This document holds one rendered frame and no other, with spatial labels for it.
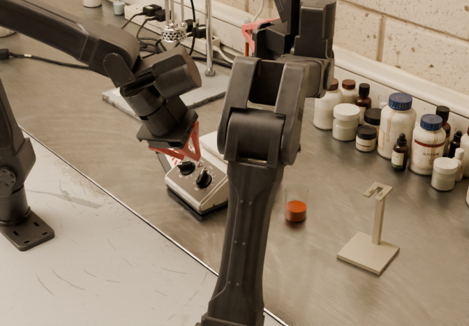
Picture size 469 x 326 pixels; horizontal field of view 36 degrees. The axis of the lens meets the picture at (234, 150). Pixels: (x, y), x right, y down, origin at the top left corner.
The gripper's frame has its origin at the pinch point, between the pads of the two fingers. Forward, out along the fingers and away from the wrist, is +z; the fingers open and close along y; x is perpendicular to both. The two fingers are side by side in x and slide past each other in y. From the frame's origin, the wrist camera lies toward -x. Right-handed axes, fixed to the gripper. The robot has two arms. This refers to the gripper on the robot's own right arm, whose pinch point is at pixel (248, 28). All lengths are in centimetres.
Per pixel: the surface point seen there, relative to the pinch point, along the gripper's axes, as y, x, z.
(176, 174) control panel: 13.1, 28.2, 5.1
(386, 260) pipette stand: -3.4, 31.4, -34.8
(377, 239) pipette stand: -5.1, 30.3, -30.9
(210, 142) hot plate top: 5.8, 23.0, 4.2
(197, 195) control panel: 13.6, 28.7, -2.8
